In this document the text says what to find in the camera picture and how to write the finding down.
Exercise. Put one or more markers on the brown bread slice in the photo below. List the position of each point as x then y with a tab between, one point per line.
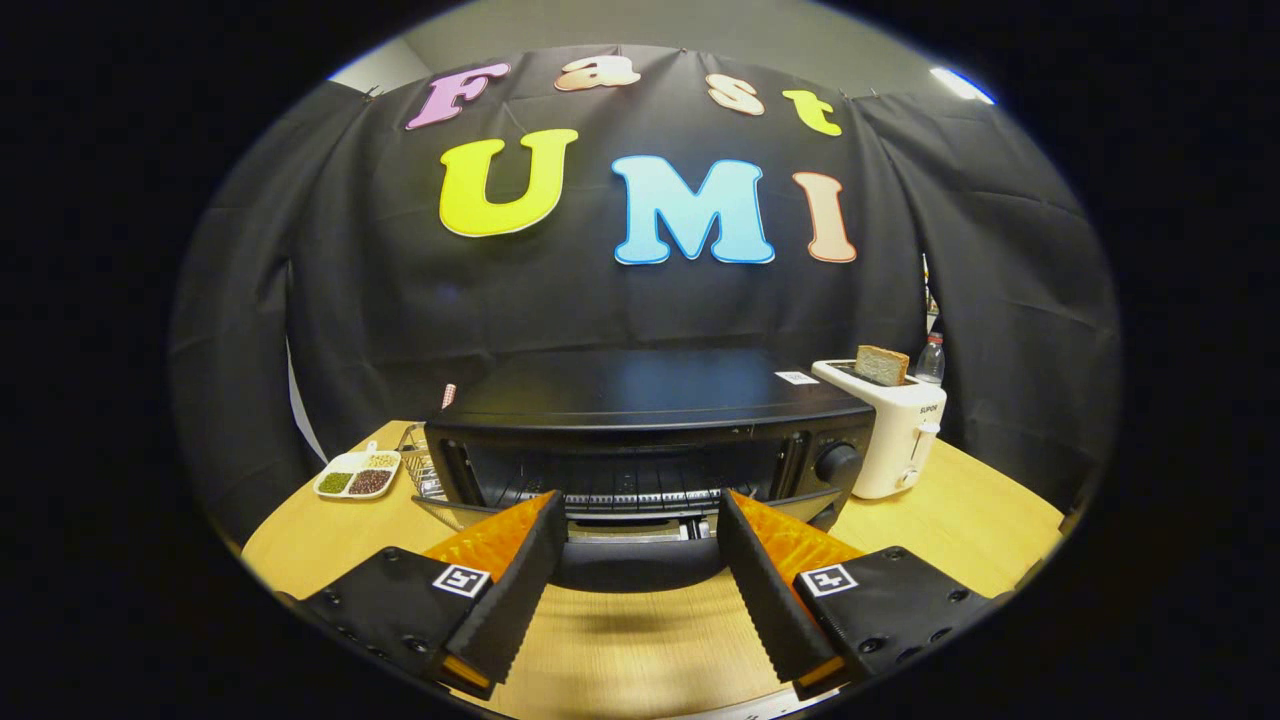
882	365

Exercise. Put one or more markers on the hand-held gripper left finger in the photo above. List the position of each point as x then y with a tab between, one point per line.
515	600

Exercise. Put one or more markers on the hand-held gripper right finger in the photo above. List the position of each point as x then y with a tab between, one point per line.
765	600

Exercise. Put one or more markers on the white toaster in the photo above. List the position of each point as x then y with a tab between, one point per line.
890	440

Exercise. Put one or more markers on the black toaster oven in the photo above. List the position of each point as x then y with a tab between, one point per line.
650	390

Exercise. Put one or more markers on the clear water bottle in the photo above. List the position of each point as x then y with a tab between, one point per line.
931	360

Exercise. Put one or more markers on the black backdrop cloth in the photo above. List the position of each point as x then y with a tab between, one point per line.
600	310

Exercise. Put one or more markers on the clear glass cup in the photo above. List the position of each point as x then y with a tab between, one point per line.
422	465

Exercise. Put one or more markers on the white divided bean dish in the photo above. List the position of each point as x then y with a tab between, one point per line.
355	475

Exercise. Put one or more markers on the small ceiling light panel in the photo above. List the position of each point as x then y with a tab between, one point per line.
962	85

